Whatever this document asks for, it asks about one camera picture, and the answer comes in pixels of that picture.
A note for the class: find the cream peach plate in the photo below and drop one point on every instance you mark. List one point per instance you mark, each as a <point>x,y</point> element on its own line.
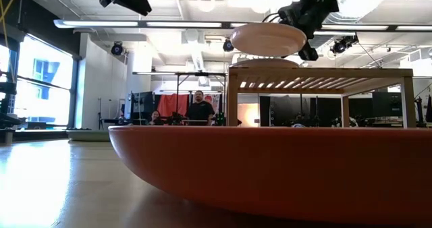
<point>266,40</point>

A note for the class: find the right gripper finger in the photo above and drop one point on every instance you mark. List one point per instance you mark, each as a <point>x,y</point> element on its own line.
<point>308,52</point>

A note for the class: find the person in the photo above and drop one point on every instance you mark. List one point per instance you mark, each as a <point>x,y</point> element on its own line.
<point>156,117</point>
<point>200,112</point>

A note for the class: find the black ceiling spot lamp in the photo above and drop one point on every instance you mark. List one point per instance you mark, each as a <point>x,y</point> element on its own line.
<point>117,49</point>
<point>228,46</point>

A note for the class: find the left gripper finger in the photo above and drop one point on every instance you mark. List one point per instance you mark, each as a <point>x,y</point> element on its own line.
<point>144,8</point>

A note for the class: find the thin light stand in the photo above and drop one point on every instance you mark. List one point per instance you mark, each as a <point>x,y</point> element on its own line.
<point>100,116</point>

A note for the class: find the wooden slatted shelf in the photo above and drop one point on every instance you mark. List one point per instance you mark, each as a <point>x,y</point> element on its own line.
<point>320,73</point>

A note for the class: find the red cloth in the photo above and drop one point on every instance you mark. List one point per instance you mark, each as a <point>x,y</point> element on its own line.
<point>172,105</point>

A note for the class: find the black screen panel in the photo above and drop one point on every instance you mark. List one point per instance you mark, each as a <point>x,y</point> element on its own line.
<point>287,108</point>

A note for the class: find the large window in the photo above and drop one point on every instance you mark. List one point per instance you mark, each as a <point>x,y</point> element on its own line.
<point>44,73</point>

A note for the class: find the large orange bowl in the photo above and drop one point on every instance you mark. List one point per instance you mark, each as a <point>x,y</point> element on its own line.
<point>270,167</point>

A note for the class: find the black aluminium frame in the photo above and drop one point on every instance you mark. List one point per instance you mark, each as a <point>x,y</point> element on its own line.
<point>40,136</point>

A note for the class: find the black track lamp cluster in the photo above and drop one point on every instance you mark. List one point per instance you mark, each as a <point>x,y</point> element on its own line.
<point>341,46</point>

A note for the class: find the orange lit panel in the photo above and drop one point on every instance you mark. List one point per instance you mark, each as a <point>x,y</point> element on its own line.
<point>248,115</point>

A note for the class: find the white globe ceiling lamp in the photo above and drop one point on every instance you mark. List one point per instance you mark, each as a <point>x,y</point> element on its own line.
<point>206,3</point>

